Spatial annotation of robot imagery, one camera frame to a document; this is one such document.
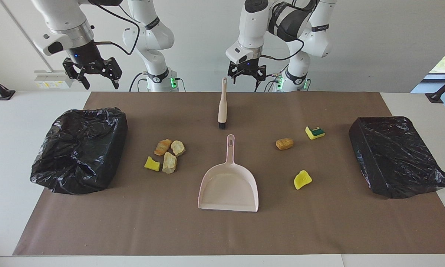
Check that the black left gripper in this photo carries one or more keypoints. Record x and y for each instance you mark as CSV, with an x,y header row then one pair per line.
x,y
247,67

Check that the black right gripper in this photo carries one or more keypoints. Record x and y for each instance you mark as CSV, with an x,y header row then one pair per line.
x,y
85,55

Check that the beige hand brush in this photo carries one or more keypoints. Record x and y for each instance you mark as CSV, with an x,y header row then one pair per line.
x,y
222,107

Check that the brown cork-like piece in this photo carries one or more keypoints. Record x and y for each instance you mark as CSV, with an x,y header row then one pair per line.
x,y
284,144

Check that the yellow and green sponge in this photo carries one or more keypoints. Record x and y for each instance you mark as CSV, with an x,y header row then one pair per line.
x,y
314,133

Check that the orange striped rock piece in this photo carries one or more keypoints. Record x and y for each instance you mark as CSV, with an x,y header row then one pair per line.
x,y
162,147

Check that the rounded beige rock piece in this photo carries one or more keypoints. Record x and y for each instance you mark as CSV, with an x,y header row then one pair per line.
x,y
178,148

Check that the yellow sponge piece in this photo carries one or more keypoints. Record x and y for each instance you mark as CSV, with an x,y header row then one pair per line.
x,y
152,164
302,180

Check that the long beige rock piece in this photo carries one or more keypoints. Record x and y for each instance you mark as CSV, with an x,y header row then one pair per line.
x,y
169,163

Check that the pink plastic dustpan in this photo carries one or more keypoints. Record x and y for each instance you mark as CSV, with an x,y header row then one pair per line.
x,y
228,189

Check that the crumpled black bag bin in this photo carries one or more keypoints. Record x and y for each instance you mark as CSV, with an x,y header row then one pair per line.
x,y
78,152

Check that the boxy black bag bin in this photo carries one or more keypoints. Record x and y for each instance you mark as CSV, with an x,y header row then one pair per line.
x,y
396,155

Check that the black table clamp stand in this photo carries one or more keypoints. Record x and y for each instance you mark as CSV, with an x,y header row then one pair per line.
x,y
2,93
439,94

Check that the brown paper table mat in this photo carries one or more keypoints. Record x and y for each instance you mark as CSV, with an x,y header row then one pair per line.
x,y
207,233

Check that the white wall socket box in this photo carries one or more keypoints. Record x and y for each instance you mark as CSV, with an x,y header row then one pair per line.
x,y
50,79

